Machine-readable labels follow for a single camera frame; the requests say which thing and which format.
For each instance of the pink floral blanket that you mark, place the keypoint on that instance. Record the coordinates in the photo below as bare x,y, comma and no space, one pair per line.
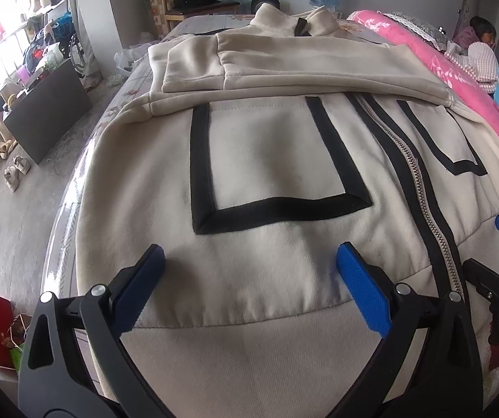
471,91

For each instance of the pair of beige slippers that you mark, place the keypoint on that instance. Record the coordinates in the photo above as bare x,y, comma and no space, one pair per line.
6,149

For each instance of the blue bicycle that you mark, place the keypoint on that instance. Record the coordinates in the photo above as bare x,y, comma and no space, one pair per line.
66,30

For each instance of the lace-trimmed patterned pillow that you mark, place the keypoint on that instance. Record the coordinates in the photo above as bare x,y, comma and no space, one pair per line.
423,30

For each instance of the white plastic bag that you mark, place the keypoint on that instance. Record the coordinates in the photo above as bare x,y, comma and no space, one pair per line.
129,61

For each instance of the pile of clothes and bags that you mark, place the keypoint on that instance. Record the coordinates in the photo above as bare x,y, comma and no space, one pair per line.
42,52

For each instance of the black round fan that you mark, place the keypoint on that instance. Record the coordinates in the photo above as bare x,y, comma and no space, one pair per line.
260,2

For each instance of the black cabinet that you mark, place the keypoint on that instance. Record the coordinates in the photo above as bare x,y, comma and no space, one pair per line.
44,113

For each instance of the green paper bag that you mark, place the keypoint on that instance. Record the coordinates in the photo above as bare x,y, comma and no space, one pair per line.
17,357

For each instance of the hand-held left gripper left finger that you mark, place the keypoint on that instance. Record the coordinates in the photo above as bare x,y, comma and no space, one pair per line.
143,287

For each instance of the beige zip jacket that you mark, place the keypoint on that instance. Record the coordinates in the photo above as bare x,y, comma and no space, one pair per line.
267,161

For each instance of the wooden chair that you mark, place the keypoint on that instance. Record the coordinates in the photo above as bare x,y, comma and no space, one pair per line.
158,4

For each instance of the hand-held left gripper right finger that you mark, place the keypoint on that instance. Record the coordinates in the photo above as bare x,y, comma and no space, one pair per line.
362,291

